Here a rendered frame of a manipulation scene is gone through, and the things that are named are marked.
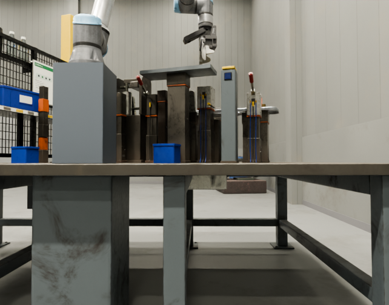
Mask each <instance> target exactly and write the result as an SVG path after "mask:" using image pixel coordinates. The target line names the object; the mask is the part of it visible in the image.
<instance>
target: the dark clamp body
mask: <svg viewBox="0 0 389 305"><path fill-rule="evenodd" d="M146 117H147V136H146V160H145V163H153V144H158V101H157V94H149V95H148V96H146Z"/></svg>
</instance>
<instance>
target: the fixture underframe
mask: <svg viewBox="0 0 389 305"><path fill-rule="evenodd" d="M130 177H163V218H129V226H163V305H187V268H188V256H189V250H190V249H198V242H193V227H194V226H275V227H276V242H275V243H270V244H271V245H272V247H273V248H274V249H294V247H293V246H292V245H291V244H290V243H288V234H289V235H290V236H292V237H293V238H294V239H295V240H296V241H298V242H299V243H300V244H301V245H303V246H304V247H305V248H306V249H308V250H309V251H310V252H311V253H312V254H314V255H315V256H316V257H318V259H320V260H321V261H322V262H324V263H325V264H326V265H327V266H328V267H330V268H331V269H332V270H334V271H335V272H336V273H337V274H338V275H340V276H341V277H342V278H343V279H344V280H345V281H347V282H348V283H350V284H351V285H352V286H353V287H354V288H355V289H357V290H358V291H359V292H360V293H361V294H363V295H364V296H365V297H367V298H368V299H369V300H370V301H371V302H372V303H373V305H389V175H130ZM227 177H275V194H276V218H193V190H194V189H227ZM287 179H292V180H298V181H302V182H308V183H314V184H317V185H323V186H329V187H332V188H338V189H344V190H348V191H354V192H360V193H363V194H369V195H370V201H371V269H372V277H371V276H369V275H368V274H366V273H365V272H364V271H362V270H360V269H359V268H358V267H356V266H355V265H353V264H351V263H350V262H349V261H347V260H346V259H344V258H342V257H341V256H340V255H338V254H337V253H335V252H334V251H332V250H331V249H329V248H328V247H326V246H325V245H323V244H322V243H320V242H319V241H317V240H316V239H314V238H313V237H311V236H310V235H308V234H307V233H305V232H304V231H302V230H301V229H299V228H298V227H297V226H295V225H294V224H292V223H290V222H289V221H288V220H287ZM22 186H27V209H32V192H33V176H32V175H0V248H1V247H3V246H5V245H7V244H10V242H7V241H5V242H2V227H3V226H32V218H3V189H10V188H17V187H22ZM31 260H32V245H30V246H27V247H26V248H23V249H21V250H20V251H17V252H15V253H14V254H11V255H9V256H8V257H5V258H3V259H2V260H0V278H2V277H4V276H5V275H7V274H9V273H11V272H12V271H14V270H15V269H17V268H19V267H21V266H22V265H24V264H26V263H28V262H29V261H31Z"/></svg>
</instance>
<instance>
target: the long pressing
mask: <svg viewBox="0 0 389 305"><path fill-rule="evenodd" d="M241 111H243V112H241ZM245 111H247V108H238V116H241V115H242V113H244V112H245ZM261 111H268V112H269V114H279V110H278V108H276V107H261ZM214 117H221V109H220V110H215V111H214Z"/></svg>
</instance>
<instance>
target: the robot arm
mask: <svg viewBox="0 0 389 305"><path fill-rule="evenodd" d="M114 3H115V0H95V3H94V5H93V10H92V13H91V15H90V14H78V15H75V16H74V17H73V51H72V53H71V56H70V59H69V62H103V63H104V60H103V57H104V56H105V55H106V54H107V52H108V45H107V42H108V39H109V35H110V32H109V30H108V25H109V22H110V17H111V13H112V10H113V6H114ZM174 12H175V13H180V14H183V13H185V14H197V15H198V29H199V30H197V31H195V32H193V33H191V34H189V35H186V36H185V37H184V38H183V43H184V44H188V43H190V42H191V41H193V40H195V39H197V38H199V65H202V64H204V63H207V62H210V61H211V59H210V58H209V57H208V56H207V54H212V53H214V51H215V49H216V47H217V36H216V25H213V0H174ZM104 64H105V63H104Z"/></svg>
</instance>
